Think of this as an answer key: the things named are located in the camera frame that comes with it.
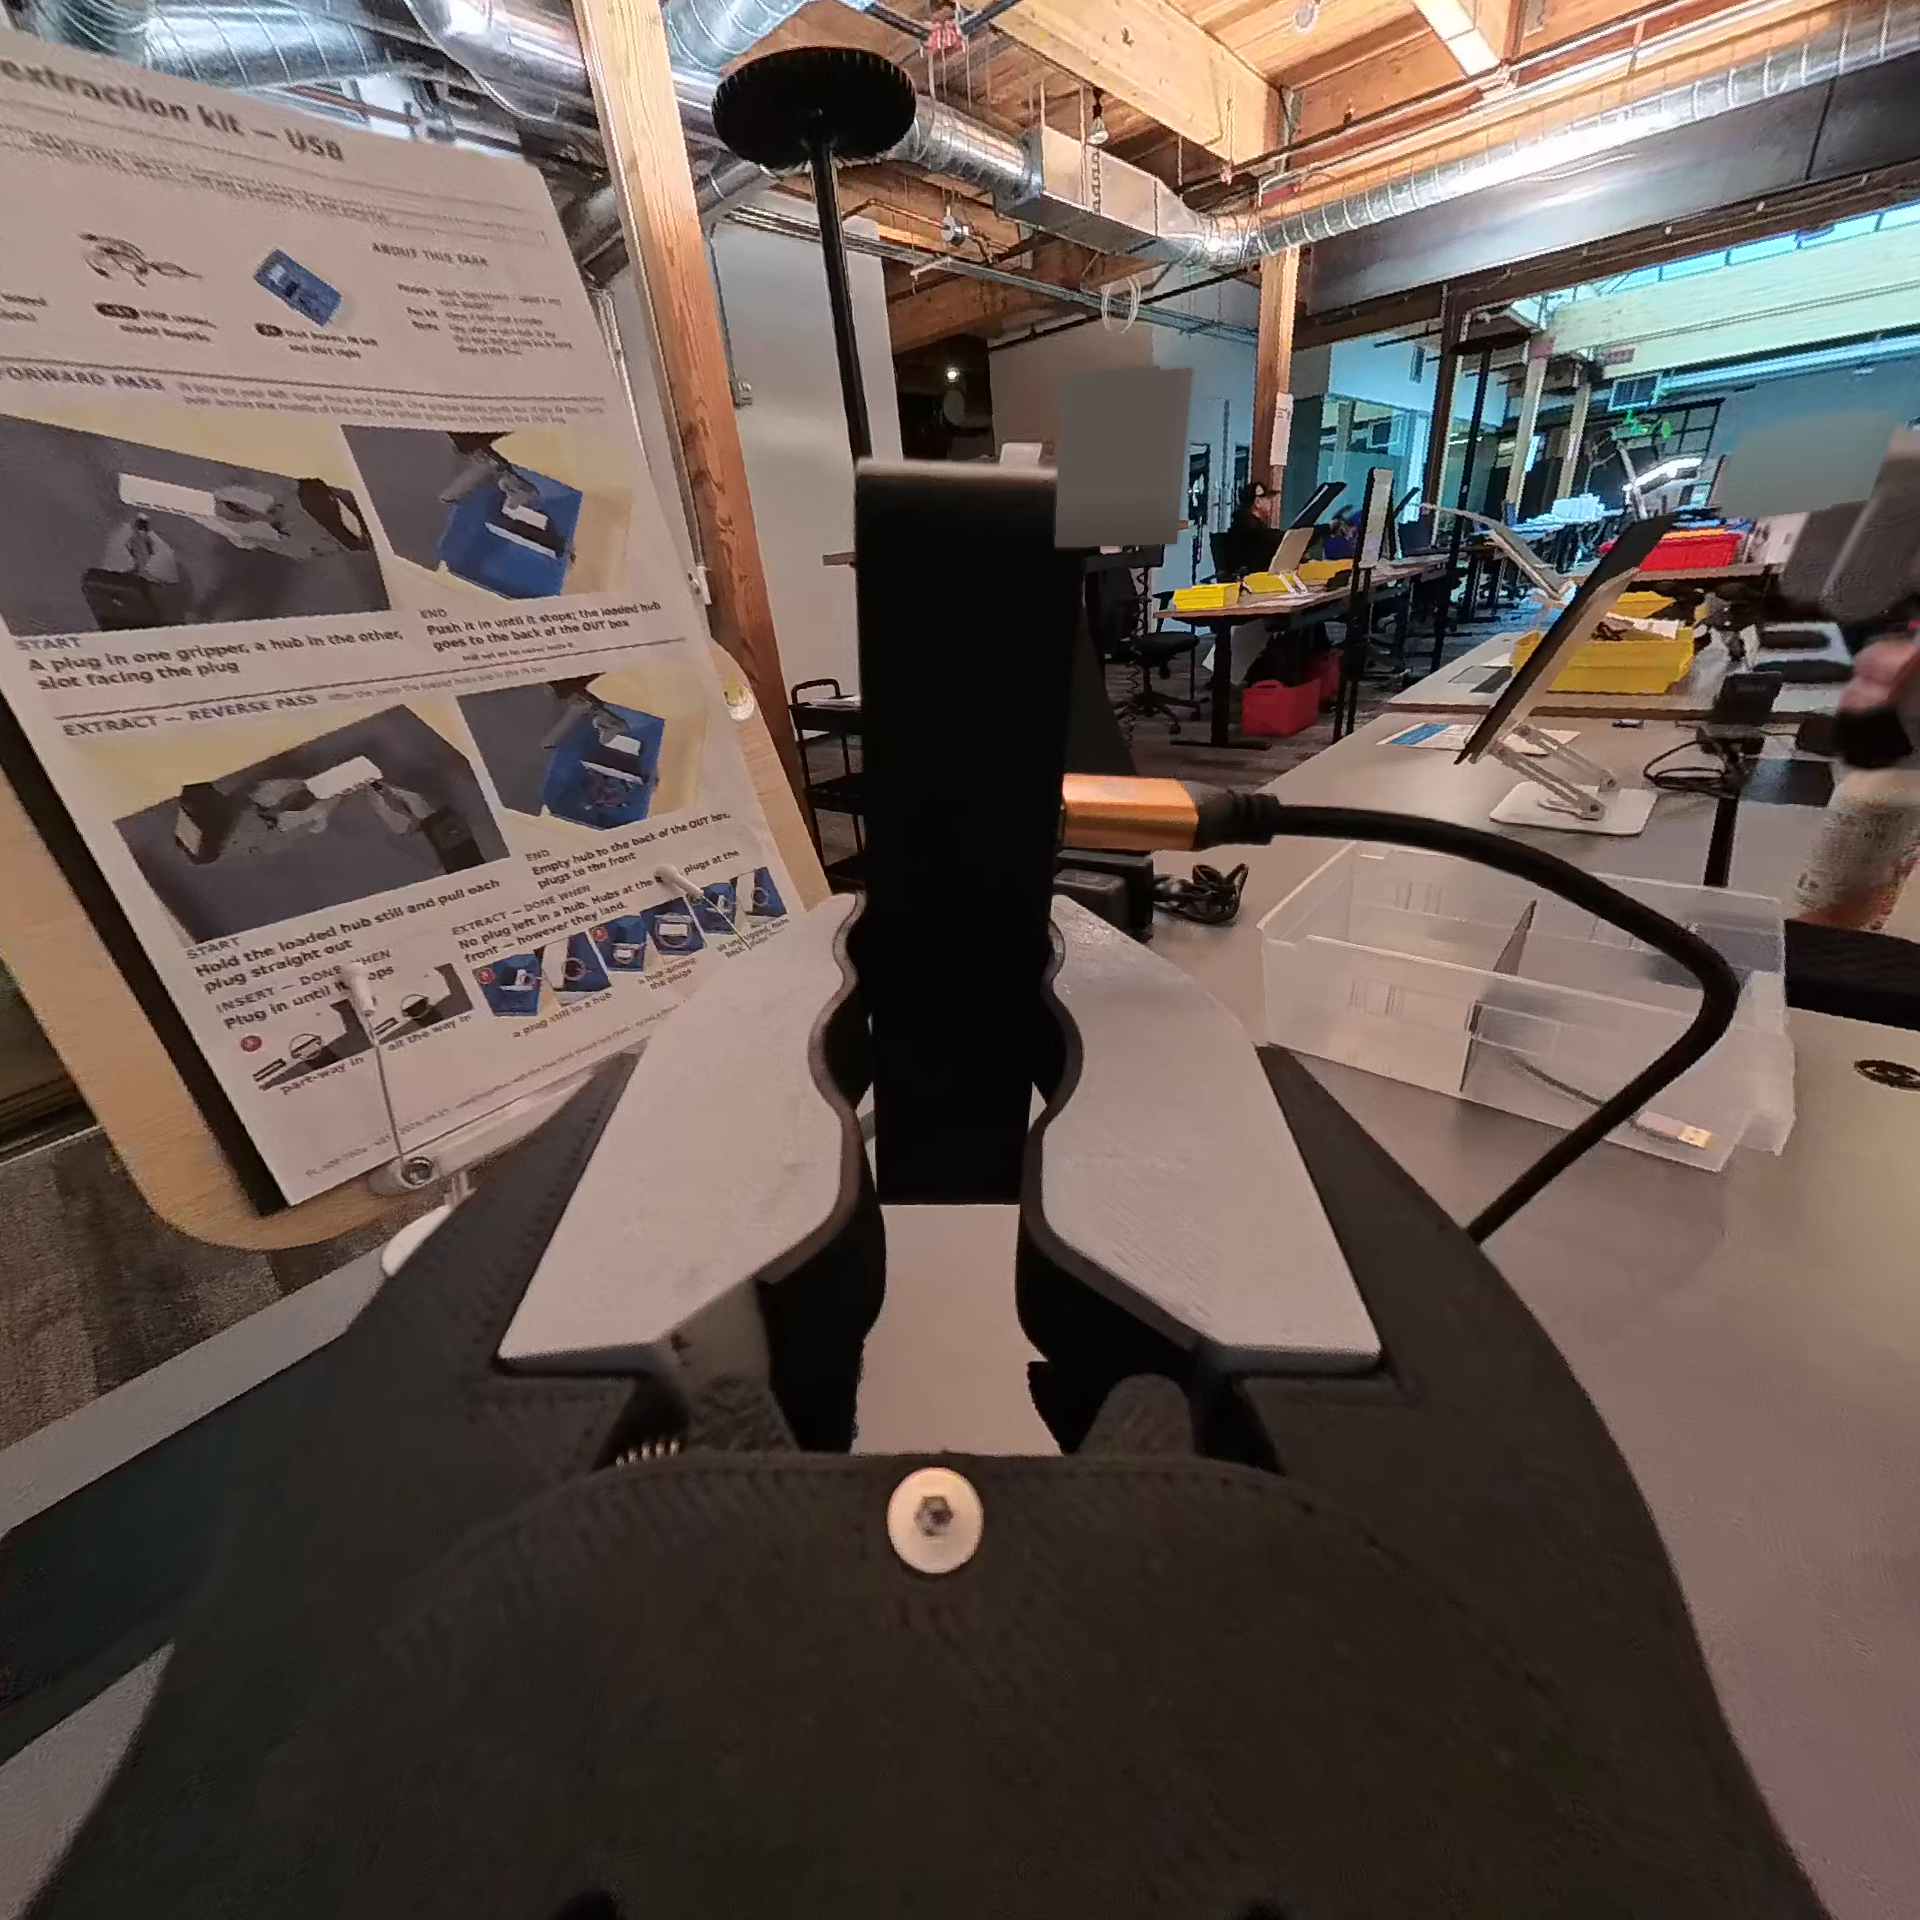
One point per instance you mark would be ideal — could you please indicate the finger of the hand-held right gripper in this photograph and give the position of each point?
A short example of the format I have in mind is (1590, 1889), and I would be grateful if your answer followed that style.
(1868, 576)

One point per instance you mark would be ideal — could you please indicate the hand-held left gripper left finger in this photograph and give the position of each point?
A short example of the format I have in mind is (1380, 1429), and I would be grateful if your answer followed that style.
(690, 1185)

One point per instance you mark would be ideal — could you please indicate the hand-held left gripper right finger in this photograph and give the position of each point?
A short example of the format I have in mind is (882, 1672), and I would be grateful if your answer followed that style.
(1198, 1185)

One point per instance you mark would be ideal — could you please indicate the clear plastic bin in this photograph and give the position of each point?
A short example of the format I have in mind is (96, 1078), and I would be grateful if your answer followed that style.
(1380, 975)

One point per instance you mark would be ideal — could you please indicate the compact black USB hub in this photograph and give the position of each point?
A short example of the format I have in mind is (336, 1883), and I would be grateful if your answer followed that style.
(953, 752)

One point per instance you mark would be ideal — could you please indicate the person's right hand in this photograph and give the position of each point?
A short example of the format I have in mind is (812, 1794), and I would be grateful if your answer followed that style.
(1888, 675)

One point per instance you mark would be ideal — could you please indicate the large yellow plastic bin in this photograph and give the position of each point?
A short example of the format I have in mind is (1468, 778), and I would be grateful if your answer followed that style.
(1606, 659)

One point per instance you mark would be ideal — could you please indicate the white bottle orange cap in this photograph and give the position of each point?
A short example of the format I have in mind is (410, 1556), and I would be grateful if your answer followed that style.
(1858, 855)

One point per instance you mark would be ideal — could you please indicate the black power adapter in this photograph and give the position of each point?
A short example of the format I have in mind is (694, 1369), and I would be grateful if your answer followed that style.
(1102, 891)

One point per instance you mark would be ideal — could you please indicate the folding stand with tablet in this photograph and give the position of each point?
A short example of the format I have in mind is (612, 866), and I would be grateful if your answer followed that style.
(1577, 811)

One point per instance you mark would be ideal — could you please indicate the red plastic bin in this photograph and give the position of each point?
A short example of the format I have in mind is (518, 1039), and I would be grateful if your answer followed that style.
(1290, 703)

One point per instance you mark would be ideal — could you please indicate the black desk grommet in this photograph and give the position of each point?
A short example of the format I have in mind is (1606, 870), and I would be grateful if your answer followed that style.
(1893, 1072)

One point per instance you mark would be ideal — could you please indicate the black rolling cart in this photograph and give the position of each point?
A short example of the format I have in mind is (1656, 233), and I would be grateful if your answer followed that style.
(822, 702)

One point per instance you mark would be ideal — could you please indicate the printed instruction sheet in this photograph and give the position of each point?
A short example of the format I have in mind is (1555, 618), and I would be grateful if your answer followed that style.
(302, 598)

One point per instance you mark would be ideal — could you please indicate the black floor lamp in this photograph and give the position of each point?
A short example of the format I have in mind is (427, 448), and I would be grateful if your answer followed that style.
(817, 106)

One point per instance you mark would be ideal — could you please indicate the wooden support post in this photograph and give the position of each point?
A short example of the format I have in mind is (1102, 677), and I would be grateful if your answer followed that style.
(673, 374)

